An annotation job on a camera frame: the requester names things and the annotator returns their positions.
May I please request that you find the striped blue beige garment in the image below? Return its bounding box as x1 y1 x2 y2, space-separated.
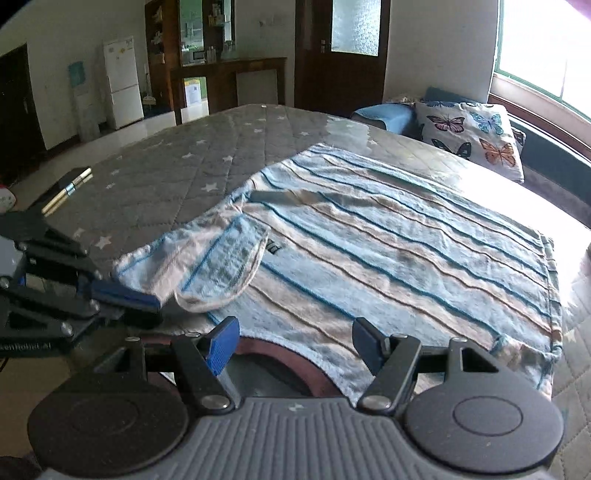
113 144 563 400

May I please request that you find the quilted star table cover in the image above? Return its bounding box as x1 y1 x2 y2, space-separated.
47 105 590 479

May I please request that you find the water dispenser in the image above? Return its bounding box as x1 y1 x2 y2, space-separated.
68 61 100 142

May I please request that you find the white refrigerator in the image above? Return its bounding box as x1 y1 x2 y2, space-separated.
102 36 143 130

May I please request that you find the butterfly print pillow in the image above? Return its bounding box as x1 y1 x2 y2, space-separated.
415 101 524 184

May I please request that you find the blue sofa bench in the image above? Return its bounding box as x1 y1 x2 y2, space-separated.
352 87 590 225

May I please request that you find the dark wooden cabinet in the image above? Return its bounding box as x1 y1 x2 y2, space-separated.
144 1 287 124

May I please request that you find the dark wooden door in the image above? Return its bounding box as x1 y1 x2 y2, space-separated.
294 0 391 117

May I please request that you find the green framed window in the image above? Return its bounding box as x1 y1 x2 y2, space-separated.
495 1 590 119

